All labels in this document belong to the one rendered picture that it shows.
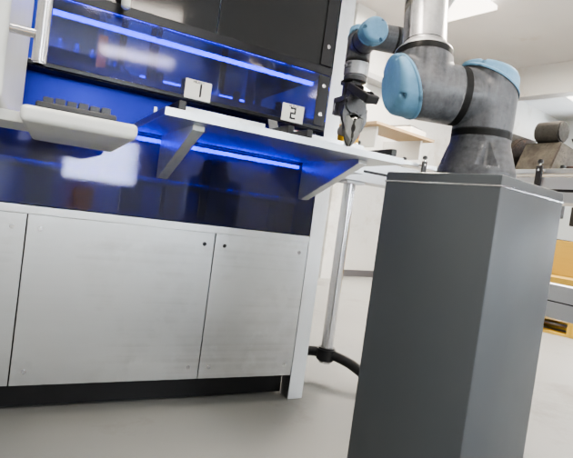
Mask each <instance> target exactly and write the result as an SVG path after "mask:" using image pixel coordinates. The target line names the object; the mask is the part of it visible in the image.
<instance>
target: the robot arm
mask: <svg viewBox="0 0 573 458"><path fill-rule="evenodd" d="M454 2H455V0H405V13H404V27H401V26H396V25H388V24H387V22H386V21H385V20H384V19H383V18H382V17H380V16H371V17H369V18H368V19H367V20H366V21H364V22H363V23H362V24H356V25H352V26H351V27H350V29H349V35H348V37H347V53H346V61H345V64H344V67H345V68H344V79H343V80H342V81H341V85H343V89H342V95H341V96H339V97H336V98H334V103H333V111H332V115H336V116H340V119H341V122H342V124H341V126H339V127H338V129H337V134H339V135H342V136H343V137H344V141H345V143H346V146H351V145H352V144H353V143H354V142H355V141H356V140H357V138H358V137H359V135H360V133H361V132H362V130H363V128H364V126H365V124H366V122H367V105H370V104H373V105H377V103H378V100H379V96H377V95H375V94H374V93H373V92H371V91H370V90H368V89H367V88H365V87H364V86H363V85H365V84H366V83H367V78H368V70H369V62H370V56H371V52H372V51H373V50H375V51H379V52H384V53H390V54H393V55H391V56H390V57H389V58H388V60H387V63H386V65H385V69H384V72H383V74H384V77H383V78H382V85H381V93H382V100H383V104H384V106H385V108H386V109H387V110H388V112H389V113H390V114H392V115H395V116H400V117H403V118H405V119H407V120H418V121H424V122H430V123H435V124H444V125H450V126H452V129H451V136H450V141H449V144H448V146H447V149H446V151H445V153H444V155H443V157H442V159H441V161H440V164H439V166H438V167H437V173H455V174H503V175H506V176H509V177H512V178H516V177H517V174H516V169H515V165H514V160H513V154H512V150H511V142H512V135H513V130H514V124H515V118H516V111H517V106H518V99H519V96H520V91H519V85H520V76H519V74H518V71H517V70H516V69H515V68H514V67H513V66H511V65H508V64H506V63H503V62H500V61H497V60H493V59H487V60H483V59H482V58H478V59H471V60H467V61H466V62H465V63H463V64H462V65H455V64H454V49H453V47H452V45H450V44H449V43H447V12H448V10H449V8H450V7H451V6H452V5H453V3H454ZM334 107H335V109H334ZM355 117H357V119H356V118H355ZM353 118H354V120H353Z"/></svg>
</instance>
